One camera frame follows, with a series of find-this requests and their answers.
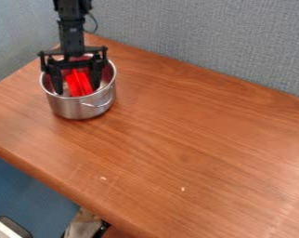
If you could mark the metal pot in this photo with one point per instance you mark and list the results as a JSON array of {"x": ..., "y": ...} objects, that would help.
[{"x": 80, "y": 108}]

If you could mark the red star-shaped block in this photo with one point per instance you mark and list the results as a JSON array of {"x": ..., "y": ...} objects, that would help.
[{"x": 79, "y": 84}]

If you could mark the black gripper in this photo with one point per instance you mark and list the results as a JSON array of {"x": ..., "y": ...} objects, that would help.
[{"x": 74, "y": 55}]

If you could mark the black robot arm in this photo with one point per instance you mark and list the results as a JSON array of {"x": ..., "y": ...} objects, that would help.
[{"x": 74, "y": 10}]

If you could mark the beige cloth under table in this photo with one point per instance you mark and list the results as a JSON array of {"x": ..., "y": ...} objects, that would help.
[{"x": 84, "y": 225}]

